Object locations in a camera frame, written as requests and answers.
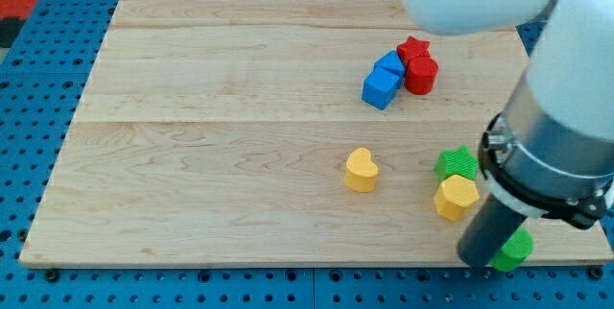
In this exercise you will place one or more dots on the wooden board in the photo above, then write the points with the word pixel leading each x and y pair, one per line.
pixel 214 134

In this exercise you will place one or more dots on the red cylinder block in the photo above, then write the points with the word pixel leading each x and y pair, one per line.
pixel 420 75

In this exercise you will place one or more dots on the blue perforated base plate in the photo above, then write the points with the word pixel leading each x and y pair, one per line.
pixel 43 75

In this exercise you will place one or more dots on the red star block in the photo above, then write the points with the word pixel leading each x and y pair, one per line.
pixel 412 48

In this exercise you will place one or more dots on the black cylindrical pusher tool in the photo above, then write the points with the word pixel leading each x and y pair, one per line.
pixel 489 230

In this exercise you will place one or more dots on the red and black mat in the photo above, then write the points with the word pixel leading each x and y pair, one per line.
pixel 14 14

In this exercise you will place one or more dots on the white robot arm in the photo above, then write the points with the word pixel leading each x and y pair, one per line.
pixel 550 151

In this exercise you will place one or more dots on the green star block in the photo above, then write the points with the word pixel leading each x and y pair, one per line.
pixel 456 162

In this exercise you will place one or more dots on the green circle block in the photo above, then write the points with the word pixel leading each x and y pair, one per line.
pixel 513 252

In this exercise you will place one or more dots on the yellow hexagon block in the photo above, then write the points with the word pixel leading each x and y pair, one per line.
pixel 455 196

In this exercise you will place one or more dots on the blue block behind cube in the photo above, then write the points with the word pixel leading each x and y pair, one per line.
pixel 391 62

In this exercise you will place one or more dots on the yellow heart block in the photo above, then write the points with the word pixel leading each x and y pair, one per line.
pixel 361 172

